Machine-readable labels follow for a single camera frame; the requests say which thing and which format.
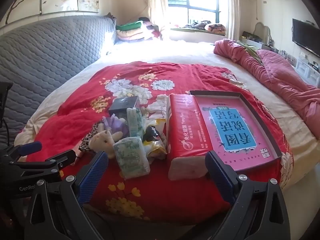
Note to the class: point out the cream plush toy pink dress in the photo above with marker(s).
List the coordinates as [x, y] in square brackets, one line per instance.
[102, 141]

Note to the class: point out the red tissue pack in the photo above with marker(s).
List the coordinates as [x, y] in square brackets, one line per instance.
[185, 130]

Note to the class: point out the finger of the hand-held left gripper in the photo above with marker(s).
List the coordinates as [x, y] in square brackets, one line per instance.
[30, 148]
[60, 158]

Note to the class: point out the black television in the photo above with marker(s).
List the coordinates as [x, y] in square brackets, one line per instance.
[306, 36]

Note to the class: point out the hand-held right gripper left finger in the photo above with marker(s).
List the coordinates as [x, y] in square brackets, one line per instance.
[93, 177]

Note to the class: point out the grey quilted headboard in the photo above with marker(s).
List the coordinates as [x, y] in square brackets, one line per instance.
[50, 55]

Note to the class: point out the pink box tray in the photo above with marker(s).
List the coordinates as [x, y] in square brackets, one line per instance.
[230, 127]

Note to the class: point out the green cloth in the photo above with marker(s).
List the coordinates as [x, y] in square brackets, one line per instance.
[251, 50]

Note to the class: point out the window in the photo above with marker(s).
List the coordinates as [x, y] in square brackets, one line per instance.
[200, 15]

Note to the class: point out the white drawer unit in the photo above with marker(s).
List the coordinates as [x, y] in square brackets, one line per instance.
[308, 70]

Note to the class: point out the yellow snack bag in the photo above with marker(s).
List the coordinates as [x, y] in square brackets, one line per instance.
[155, 145]

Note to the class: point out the green sponge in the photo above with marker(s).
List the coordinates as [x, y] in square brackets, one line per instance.
[121, 117]

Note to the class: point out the leopard print cloth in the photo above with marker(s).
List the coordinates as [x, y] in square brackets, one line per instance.
[86, 138]

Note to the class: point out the green white tissue pack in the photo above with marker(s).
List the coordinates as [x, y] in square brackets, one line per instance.
[133, 122]
[130, 157]

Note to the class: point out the dark shiny box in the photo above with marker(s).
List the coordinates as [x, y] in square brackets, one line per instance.
[123, 105]

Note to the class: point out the ornate vanity mirror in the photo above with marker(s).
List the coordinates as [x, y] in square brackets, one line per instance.
[261, 31]

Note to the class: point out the stack of folded bedding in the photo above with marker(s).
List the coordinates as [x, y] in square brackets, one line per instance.
[135, 31]

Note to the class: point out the pink quilt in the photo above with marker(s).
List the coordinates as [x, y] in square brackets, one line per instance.
[280, 75]

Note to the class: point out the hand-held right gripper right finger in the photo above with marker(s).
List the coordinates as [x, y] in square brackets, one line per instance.
[220, 177]

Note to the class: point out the pile of clothes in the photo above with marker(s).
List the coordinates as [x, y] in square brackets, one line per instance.
[196, 25]

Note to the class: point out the dark storage box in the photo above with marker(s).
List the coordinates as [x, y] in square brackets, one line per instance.
[250, 37]

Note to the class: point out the cream curtain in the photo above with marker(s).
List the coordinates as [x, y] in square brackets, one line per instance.
[157, 5]
[231, 7]

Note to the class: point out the red floral blanket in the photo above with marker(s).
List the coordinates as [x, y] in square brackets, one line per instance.
[75, 120]

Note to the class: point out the patterned cushion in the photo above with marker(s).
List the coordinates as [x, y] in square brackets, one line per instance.
[215, 28]

